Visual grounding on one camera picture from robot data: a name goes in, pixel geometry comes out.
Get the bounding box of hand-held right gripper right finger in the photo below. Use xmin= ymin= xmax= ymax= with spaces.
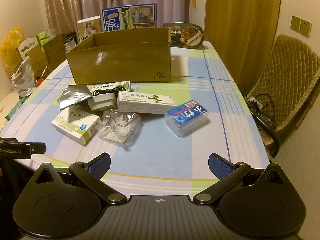
xmin=193 ymin=153 xmax=288 ymax=205

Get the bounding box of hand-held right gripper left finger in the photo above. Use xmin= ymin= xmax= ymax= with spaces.
xmin=35 ymin=153 xmax=127 ymax=205

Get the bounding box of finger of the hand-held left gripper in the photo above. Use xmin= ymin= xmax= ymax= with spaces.
xmin=31 ymin=142 xmax=47 ymax=155

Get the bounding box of clear plastic tray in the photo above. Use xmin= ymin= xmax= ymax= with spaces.
xmin=99 ymin=109 xmax=142 ymax=148

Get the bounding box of white medicine box green stripe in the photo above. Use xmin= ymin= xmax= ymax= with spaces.
xmin=51 ymin=108 xmax=100 ymax=146

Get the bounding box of clear box with blue label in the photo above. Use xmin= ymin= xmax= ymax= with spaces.
xmin=164 ymin=100 xmax=210 ymax=137

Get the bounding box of silver foil pouch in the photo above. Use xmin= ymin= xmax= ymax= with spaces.
xmin=59 ymin=85 xmax=93 ymax=110

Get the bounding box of white power adapter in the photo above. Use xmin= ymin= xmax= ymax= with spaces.
xmin=87 ymin=93 xmax=118 ymax=112

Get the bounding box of black charging cable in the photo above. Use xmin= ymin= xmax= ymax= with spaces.
xmin=92 ymin=87 xmax=127 ymax=97

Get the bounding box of long white ointment box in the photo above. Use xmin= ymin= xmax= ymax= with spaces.
xmin=117 ymin=91 xmax=173 ymax=115

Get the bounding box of brown cardboard box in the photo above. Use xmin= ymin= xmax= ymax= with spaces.
xmin=65 ymin=27 xmax=172 ymax=85

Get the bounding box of plaid cloth desktop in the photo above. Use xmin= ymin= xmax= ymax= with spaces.
xmin=0 ymin=41 xmax=272 ymax=200

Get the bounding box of crinkled silver bag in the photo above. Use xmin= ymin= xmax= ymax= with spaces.
xmin=11 ymin=56 xmax=38 ymax=97

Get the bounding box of brown cardboard carton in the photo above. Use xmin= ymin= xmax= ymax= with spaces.
xmin=25 ymin=34 xmax=67 ymax=78

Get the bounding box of white cutout cardboard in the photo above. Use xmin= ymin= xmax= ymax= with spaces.
xmin=16 ymin=36 xmax=42 ymax=64

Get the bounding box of yellow plastic bag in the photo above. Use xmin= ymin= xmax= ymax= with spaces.
xmin=0 ymin=26 xmax=24 ymax=69

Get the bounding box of green tissue pack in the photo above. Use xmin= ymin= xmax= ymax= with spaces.
xmin=37 ymin=29 xmax=60 ymax=47

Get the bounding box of quilted cover chair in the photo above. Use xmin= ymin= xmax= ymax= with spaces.
xmin=244 ymin=34 xmax=320 ymax=145

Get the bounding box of white photo print box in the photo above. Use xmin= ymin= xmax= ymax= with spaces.
xmin=76 ymin=16 xmax=103 ymax=42

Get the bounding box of black instant rice bowl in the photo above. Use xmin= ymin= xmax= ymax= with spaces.
xmin=163 ymin=22 xmax=205 ymax=49

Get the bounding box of blue milk carton box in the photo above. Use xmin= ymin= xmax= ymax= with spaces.
xmin=102 ymin=3 xmax=157 ymax=33

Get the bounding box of yellow curtain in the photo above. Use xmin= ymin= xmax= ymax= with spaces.
xmin=205 ymin=0 xmax=282 ymax=88

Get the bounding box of black cable bundle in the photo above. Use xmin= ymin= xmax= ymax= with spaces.
xmin=246 ymin=94 xmax=280 ymax=157

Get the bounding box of wall socket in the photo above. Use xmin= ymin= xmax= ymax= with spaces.
xmin=299 ymin=19 xmax=312 ymax=37
xmin=291 ymin=15 xmax=301 ymax=32

